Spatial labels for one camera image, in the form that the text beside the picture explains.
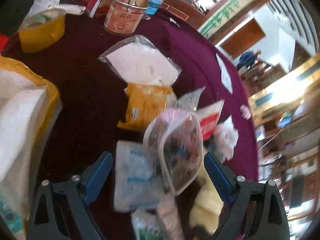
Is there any yellow tape roll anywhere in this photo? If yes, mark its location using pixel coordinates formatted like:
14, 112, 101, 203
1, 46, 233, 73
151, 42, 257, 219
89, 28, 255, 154
18, 9, 66, 53

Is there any orange yellow snack packet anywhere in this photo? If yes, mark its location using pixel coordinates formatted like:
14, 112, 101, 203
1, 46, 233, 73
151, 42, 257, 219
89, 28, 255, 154
117, 83, 172, 132

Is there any yellow soft cloth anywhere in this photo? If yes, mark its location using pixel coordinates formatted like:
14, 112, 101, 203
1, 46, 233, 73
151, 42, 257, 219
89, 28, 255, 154
189, 161, 223, 236

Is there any red white labelled pouch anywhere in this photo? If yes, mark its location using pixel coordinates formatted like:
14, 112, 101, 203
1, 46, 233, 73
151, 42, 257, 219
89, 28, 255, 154
196, 100, 224, 141

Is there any white fluffy towel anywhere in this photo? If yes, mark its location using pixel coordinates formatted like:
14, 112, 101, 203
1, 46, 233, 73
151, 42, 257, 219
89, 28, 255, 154
213, 115, 239, 163

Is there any wooden sideboard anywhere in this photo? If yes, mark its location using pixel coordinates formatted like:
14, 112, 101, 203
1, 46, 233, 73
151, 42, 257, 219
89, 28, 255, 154
160, 0, 204, 30

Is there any white face mask bag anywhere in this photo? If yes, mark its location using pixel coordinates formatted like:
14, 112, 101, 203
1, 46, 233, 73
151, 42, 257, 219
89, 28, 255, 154
98, 35, 182, 87

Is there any pink fluffy puff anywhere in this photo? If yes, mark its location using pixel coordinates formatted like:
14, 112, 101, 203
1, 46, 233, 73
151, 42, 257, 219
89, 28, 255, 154
240, 105, 252, 120

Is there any paper leaflet on table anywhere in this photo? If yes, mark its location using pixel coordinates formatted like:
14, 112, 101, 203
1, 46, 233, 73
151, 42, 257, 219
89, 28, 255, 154
216, 54, 233, 94

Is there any white plastic bag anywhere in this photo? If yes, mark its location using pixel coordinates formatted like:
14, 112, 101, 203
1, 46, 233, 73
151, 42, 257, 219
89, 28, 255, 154
27, 0, 60, 17

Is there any white green medicine packet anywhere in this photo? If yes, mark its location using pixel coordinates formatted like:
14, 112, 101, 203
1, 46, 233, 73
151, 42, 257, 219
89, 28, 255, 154
131, 209, 167, 240

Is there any teal white tissue packet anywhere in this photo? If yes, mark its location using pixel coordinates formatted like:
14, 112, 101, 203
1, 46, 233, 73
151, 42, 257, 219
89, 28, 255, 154
114, 140, 166, 213

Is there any clear snack jar red lid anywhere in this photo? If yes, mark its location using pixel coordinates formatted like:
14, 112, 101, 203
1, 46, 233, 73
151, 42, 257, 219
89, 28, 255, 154
104, 0, 149, 35

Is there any cartoon print pencil pouch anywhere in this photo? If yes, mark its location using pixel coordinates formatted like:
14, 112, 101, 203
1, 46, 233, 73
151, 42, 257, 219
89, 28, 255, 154
143, 109, 203, 196

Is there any person in blue jacket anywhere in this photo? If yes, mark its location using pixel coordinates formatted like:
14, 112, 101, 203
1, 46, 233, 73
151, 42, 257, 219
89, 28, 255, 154
236, 50, 261, 70

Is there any yellow taped cardboard tray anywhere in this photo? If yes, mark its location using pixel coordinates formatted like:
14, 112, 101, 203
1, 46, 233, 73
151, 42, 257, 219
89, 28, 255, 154
0, 57, 62, 239

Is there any red packet beside tray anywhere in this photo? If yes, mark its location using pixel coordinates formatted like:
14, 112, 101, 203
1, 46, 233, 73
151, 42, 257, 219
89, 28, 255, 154
0, 34, 10, 51

